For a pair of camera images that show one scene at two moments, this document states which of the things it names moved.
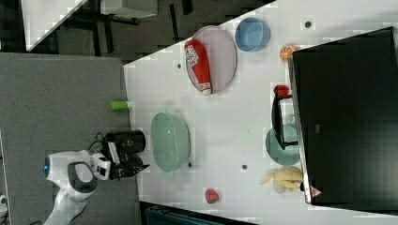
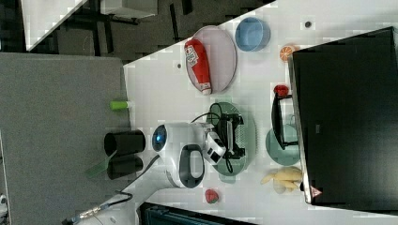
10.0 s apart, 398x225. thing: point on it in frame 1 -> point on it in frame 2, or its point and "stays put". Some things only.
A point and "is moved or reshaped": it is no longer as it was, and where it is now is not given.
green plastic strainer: [170, 142] is moved or reshaped
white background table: [41, 17] stays put
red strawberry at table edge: [211, 196] stays put
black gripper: [130, 164] -> [226, 131]
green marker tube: [119, 105] stays put
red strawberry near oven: [281, 90] stays put
